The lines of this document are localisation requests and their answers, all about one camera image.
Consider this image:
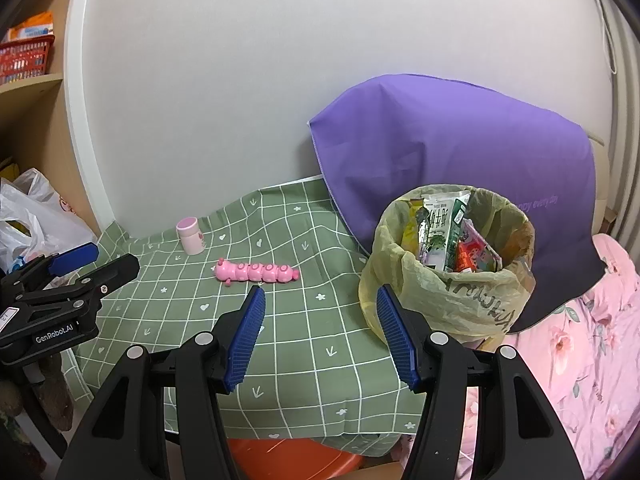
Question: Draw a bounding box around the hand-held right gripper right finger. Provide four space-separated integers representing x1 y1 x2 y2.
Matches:
376 285 586 480

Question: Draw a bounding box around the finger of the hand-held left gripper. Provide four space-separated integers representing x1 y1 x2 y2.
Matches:
0 242 100 306
15 253 141 307

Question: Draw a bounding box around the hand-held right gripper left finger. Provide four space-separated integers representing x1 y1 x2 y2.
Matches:
55 285 267 480

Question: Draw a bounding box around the yellow plastic bag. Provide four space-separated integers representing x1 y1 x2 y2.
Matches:
359 185 536 343

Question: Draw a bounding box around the red gold snack wrapper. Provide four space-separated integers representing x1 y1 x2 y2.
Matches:
454 240 478 272

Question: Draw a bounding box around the green white snack packet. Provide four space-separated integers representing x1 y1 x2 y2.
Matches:
419 195 473 272

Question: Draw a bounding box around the pink clear wrapper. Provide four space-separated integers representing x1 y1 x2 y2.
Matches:
465 220 502 271

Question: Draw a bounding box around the brown fuzzy cloth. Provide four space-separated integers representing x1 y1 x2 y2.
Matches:
37 352 76 428

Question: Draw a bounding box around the green checked tablecloth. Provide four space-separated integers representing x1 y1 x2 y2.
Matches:
60 175 428 456

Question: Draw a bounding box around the white plastic bag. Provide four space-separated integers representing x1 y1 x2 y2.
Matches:
0 167 98 273

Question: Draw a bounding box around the pink caterpillar toy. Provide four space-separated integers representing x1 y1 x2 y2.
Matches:
214 258 301 286

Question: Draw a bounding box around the pink bottle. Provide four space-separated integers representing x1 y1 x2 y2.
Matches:
176 217 205 256

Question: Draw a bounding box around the orange plastic stool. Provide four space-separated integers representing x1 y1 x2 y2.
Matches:
227 437 366 480

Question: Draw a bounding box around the wooden shelf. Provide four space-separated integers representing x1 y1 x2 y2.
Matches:
0 0 108 241

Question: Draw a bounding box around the pink floral blanket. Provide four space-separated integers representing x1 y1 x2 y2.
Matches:
452 232 640 480

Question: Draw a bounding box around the purple pillow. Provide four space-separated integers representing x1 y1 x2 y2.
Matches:
306 74 608 333

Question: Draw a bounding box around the red plastic basket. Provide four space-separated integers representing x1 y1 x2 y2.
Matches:
0 35 55 86

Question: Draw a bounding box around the blue orange packet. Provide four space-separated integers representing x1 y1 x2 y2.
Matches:
6 12 55 43

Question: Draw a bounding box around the beige headboard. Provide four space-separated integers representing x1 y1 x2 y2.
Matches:
587 130 613 233

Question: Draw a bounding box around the striped curtain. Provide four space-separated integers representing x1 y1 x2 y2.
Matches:
597 5 640 246

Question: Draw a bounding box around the white cord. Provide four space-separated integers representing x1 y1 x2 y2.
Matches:
592 0 617 75

